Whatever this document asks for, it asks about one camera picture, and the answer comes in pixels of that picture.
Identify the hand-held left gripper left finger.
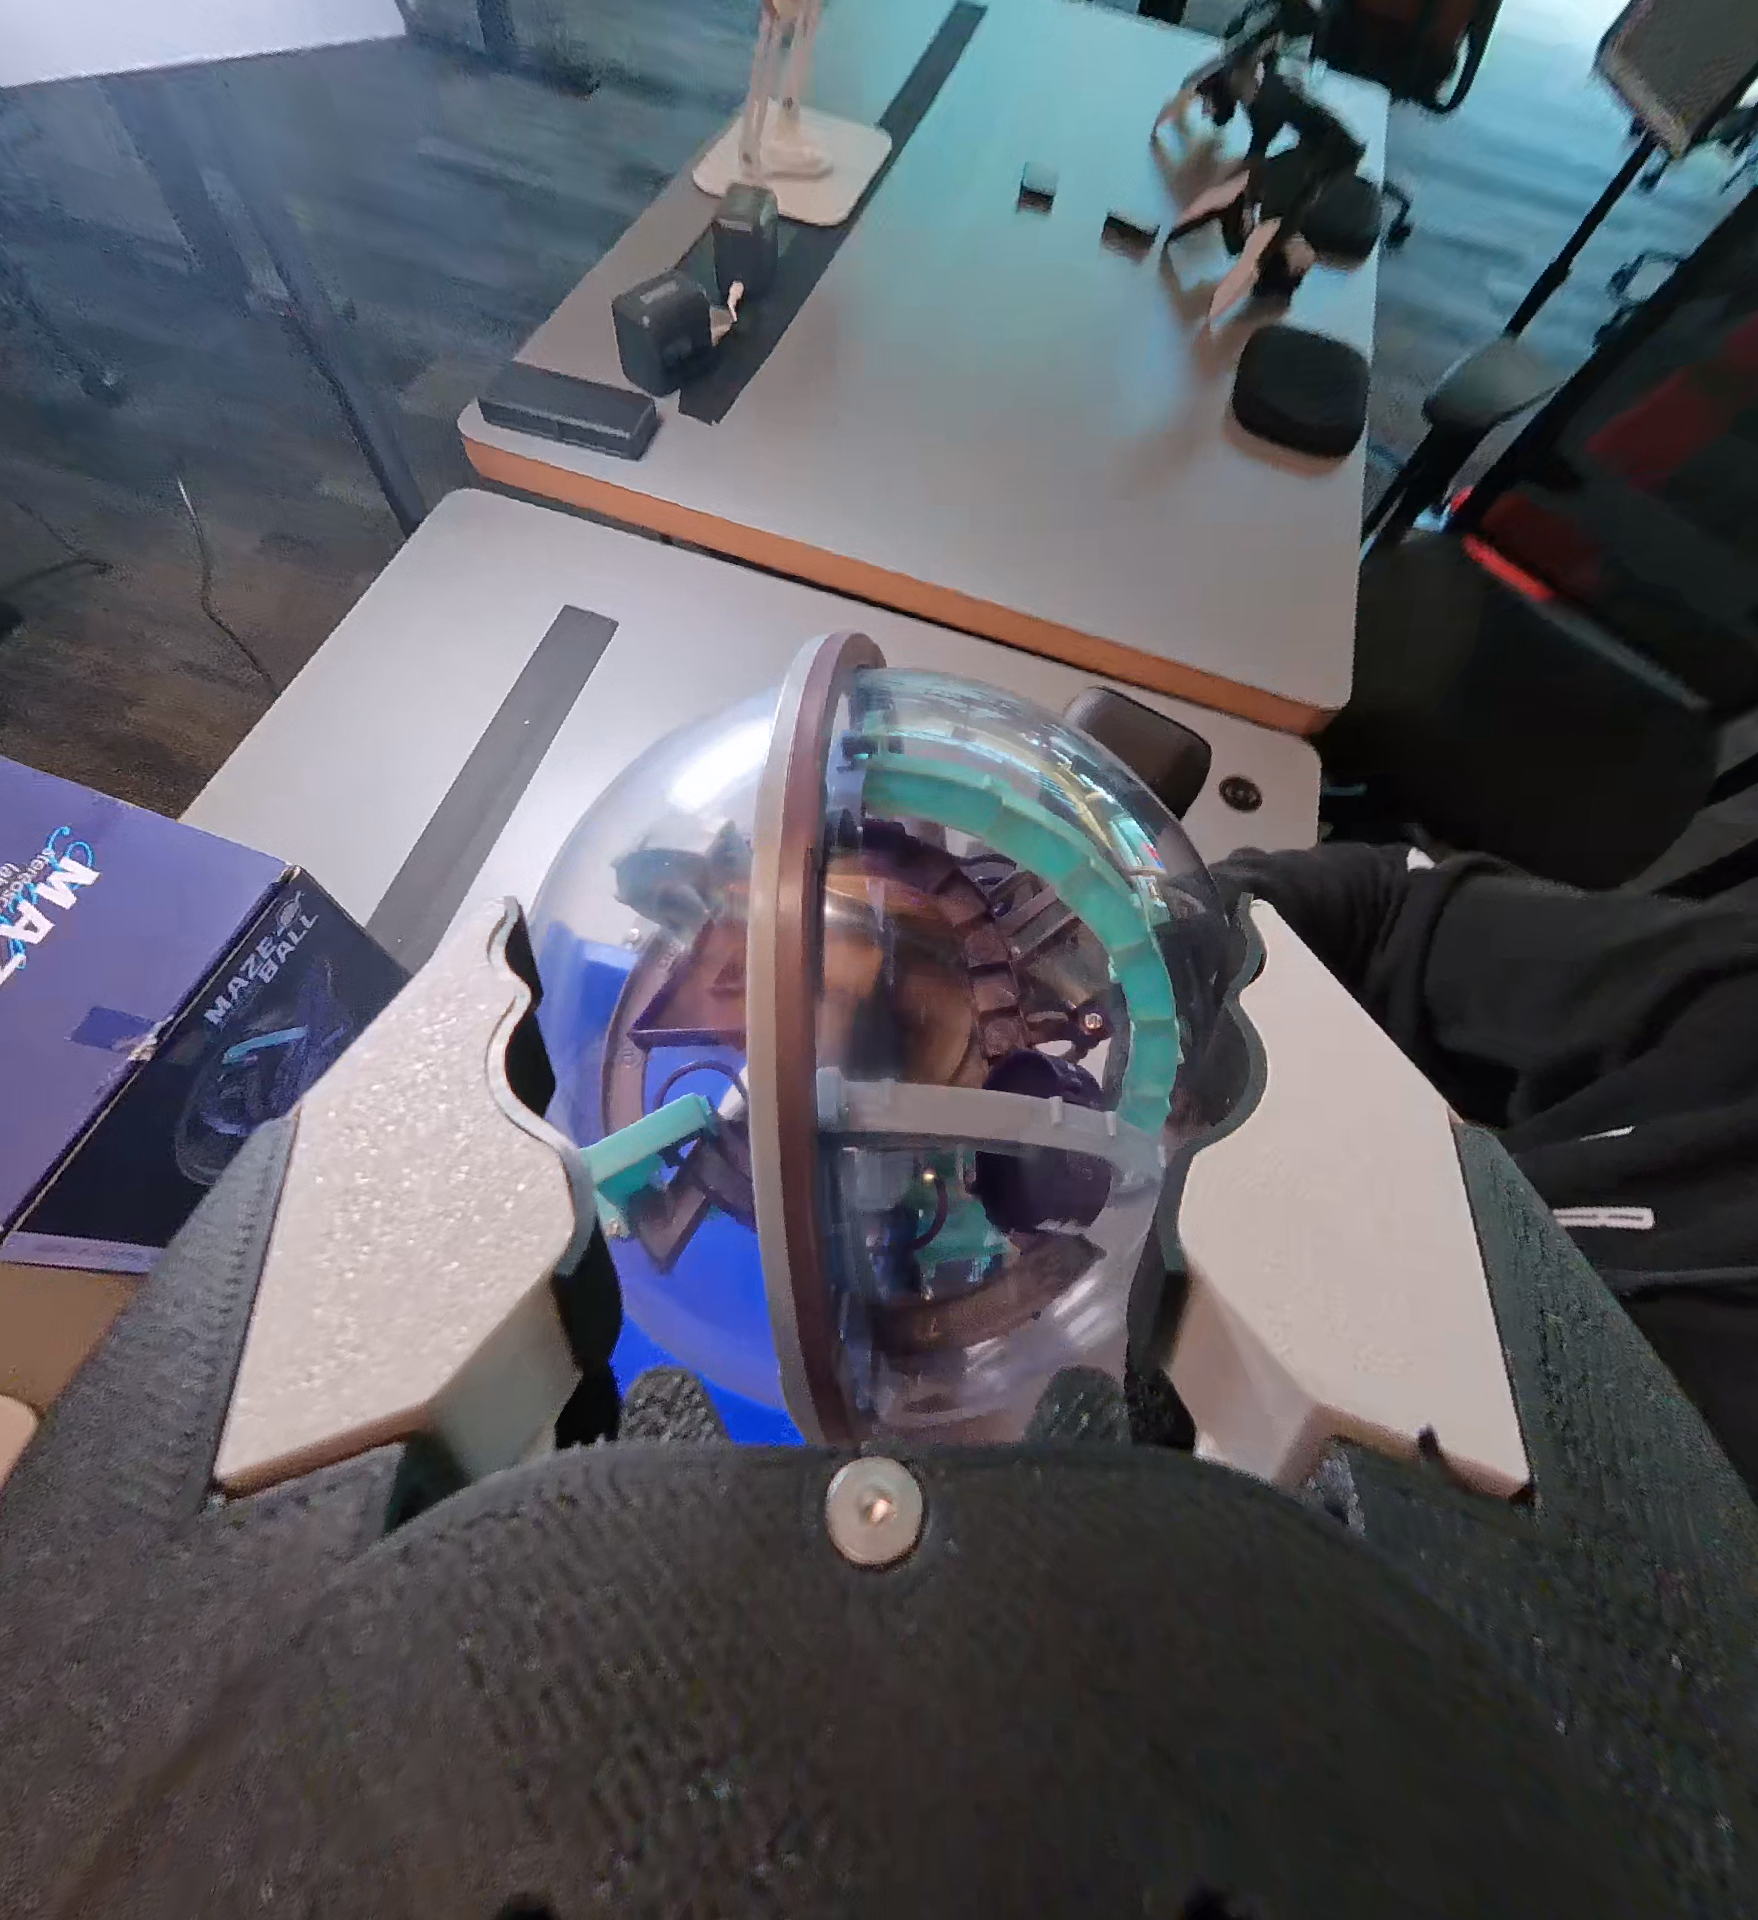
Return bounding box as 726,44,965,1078
214,901,597,1497

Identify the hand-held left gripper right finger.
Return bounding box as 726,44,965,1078
1165,901,1533,1497

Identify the blue plastic bin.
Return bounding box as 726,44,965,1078
616,1366,796,1450

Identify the clear plastic maze ball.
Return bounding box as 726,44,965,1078
513,631,1261,1450

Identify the person's right forearm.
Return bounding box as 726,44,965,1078
1225,848,1758,1442

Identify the grey desk with wooden edge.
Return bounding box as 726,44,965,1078
459,0,1390,736

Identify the black round pad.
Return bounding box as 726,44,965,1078
1231,325,1376,459

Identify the dark blue cardboard box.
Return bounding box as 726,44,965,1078
0,745,409,1276

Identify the black strip on table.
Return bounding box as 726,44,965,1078
370,608,620,963

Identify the black charger block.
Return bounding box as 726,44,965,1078
616,187,782,386

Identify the flat black box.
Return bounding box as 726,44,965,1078
482,367,662,463

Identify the white figure stand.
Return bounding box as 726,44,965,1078
694,0,893,206

